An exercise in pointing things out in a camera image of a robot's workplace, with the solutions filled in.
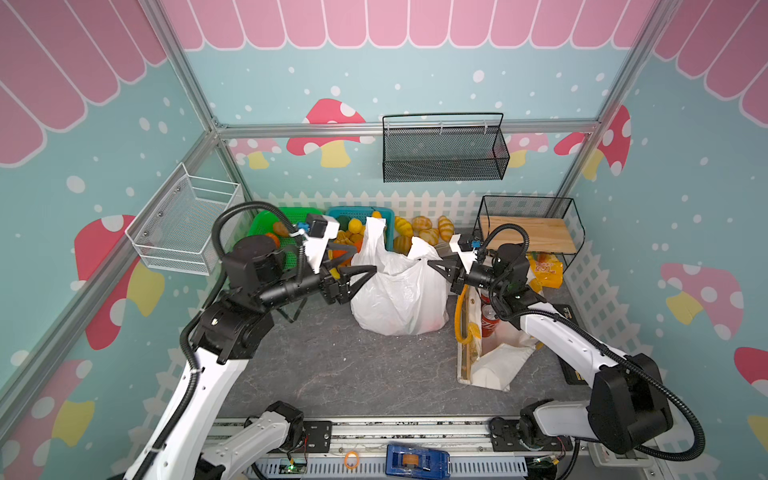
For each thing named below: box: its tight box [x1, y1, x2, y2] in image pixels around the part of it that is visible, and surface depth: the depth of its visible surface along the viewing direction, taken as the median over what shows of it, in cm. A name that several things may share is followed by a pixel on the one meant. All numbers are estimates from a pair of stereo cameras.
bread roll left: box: [395, 216, 413, 237], surface depth 121 cm
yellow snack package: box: [527, 252, 564, 293], surface depth 101 cm
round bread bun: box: [412, 215, 433, 231], surface depth 119 cm
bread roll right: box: [438, 215, 455, 242], surface depth 119 cm
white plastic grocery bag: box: [350, 217, 449, 335], surface depth 79 cm
